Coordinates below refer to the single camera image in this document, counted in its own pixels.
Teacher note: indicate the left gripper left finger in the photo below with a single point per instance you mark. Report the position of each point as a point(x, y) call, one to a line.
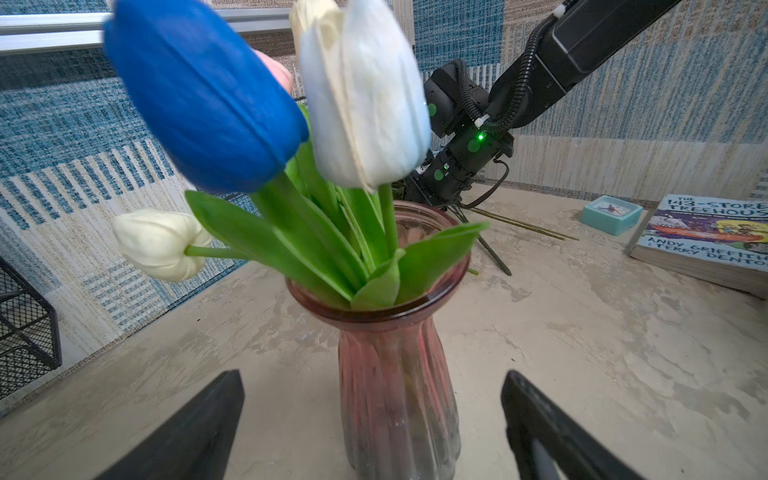
point(194, 443)

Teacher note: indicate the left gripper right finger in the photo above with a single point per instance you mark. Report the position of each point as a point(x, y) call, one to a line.
point(547, 443)

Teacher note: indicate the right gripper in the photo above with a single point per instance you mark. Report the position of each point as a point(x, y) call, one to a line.
point(442, 179)

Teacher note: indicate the pale blue-white artificial tulip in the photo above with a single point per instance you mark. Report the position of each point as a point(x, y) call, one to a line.
point(368, 114)

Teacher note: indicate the pink ribbed glass vase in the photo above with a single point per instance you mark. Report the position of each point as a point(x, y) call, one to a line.
point(398, 410)

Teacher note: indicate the pink artificial tulip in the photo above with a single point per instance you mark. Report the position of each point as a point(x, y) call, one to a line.
point(283, 76)

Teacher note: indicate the white artificial tulip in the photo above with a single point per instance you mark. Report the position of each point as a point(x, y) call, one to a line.
point(174, 247)

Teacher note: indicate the blue artificial tulip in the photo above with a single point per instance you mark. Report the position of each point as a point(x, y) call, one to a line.
point(232, 131)

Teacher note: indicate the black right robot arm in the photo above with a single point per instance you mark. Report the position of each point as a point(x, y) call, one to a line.
point(561, 51)

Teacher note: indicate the blue rose orange flower bouquet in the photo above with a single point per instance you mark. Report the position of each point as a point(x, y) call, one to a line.
point(514, 252)

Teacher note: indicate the small teal box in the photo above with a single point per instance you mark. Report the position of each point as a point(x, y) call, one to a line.
point(611, 215)

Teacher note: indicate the colourful paperback book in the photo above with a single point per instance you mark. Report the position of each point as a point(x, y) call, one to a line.
point(721, 241)

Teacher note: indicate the black wire shelf rack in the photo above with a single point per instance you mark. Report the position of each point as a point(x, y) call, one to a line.
point(30, 340)

